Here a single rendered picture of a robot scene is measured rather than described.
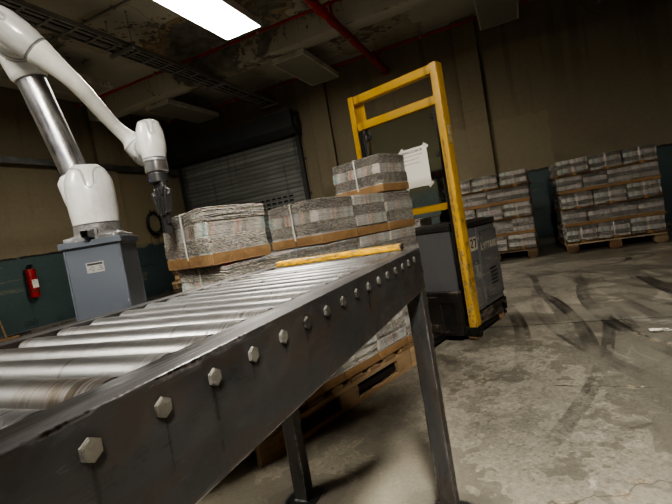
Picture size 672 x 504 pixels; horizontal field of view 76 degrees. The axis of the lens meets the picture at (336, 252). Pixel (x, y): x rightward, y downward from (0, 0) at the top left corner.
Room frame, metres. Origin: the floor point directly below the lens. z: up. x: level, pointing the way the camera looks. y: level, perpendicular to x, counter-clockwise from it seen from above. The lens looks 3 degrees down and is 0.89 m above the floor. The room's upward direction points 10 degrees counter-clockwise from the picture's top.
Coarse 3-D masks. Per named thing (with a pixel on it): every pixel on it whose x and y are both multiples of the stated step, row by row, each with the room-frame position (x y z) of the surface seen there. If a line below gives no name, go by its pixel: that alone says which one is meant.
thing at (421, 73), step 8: (416, 72) 2.93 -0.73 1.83; (424, 72) 2.89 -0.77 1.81; (392, 80) 3.06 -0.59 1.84; (400, 80) 3.02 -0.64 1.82; (408, 80) 2.98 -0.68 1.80; (416, 80) 2.97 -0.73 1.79; (376, 88) 3.15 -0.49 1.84; (384, 88) 3.11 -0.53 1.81; (392, 88) 3.07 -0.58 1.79; (360, 96) 3.25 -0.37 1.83; (368, 96) 3.20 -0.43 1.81; (376, 96) 3.18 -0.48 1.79; (360, 104) 3.32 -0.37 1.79
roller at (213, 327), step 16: (240, 320) 0.55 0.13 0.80; (48, 336) 0.71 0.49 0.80; (64, 336) 0.68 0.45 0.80; (80, 336) 0.66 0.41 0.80; (96, 336) 0.64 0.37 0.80; (112, 336) 0.62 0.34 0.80; (128, 336) 0.61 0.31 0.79; (144, 336) 0.59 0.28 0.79; (160, 336) 0.58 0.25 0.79; (176, 336) 0.57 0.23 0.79
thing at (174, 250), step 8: (176, 216) 1.81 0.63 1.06; (176, 224) 1.82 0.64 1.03; (176, 232) 1.83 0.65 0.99; (168, 240) 1.89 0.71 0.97; (176, 240) 1.83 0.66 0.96; (168, 248) 1.88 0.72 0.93; (176, 248) 1.84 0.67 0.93; (168, 256) 1.89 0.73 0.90; (176, 256) 1.85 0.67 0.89; (184, 256) 1.81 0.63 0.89
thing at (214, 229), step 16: (208, 208) 1.67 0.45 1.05; (224, 208) 1.72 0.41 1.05; (240, 208) 1.78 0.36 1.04; (256, 208) 1.84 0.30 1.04; (192, 224) 1.74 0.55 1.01; (208, 224) 1.66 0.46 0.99; (224, 224) 1.72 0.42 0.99; (240, 224) 1.78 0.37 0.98; (256, 224) 1.83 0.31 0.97; (192, 240) 1.74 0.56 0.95; (208, 240) 1.67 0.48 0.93; (224, 240) 1.71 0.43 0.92; (240, 240) 1.76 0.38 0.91; (256, 240) 1.82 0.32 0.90; (192, 256) 1.76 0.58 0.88
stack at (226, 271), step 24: (360, 240) 2.34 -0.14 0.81; (384, 240) 2.50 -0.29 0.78; (240, 264) 1.74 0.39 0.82; (264, 264) 1.83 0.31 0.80; (312, 264) 2.05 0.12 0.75; (192, 288) 1.87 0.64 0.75; (384, 336) 2.38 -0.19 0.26; (360, 360) 2.21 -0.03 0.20; (384, 360) 2.36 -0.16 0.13; (408, 360) 2.52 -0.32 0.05; (384, 384) 2.33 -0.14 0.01; (312, 408) 1.92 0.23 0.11; (312, 432) 1.90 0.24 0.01; (264, 456) 1.70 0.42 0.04
